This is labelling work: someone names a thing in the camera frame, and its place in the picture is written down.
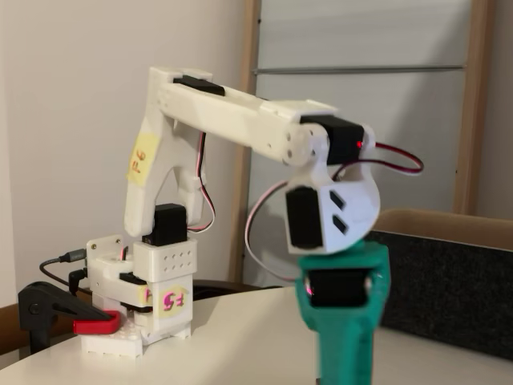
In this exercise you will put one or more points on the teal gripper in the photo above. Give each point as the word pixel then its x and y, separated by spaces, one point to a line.
pixel 344 321

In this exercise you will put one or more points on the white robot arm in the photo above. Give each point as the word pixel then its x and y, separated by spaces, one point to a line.
pixel 240 120

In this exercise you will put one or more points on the dark grey felt bin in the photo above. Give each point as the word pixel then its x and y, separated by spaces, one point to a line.
pixel 441 280

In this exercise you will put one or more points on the yellow F5 tape label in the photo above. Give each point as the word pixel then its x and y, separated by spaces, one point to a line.
pixel 173 302

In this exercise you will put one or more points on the wood framed frosted panel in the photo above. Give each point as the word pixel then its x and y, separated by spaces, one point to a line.
pixel 360 120

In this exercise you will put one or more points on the yellow F3 tape label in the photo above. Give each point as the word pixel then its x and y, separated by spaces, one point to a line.
pixel 145 297

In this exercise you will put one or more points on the yellow F6 tape label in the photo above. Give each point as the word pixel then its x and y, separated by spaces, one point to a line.
pixel 142 158

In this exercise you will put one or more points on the black clamp with red pad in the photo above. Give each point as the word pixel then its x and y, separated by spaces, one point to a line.
pixel 40 305

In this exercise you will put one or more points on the metal rail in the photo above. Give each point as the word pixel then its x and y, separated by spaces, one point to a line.
pixel 360 70

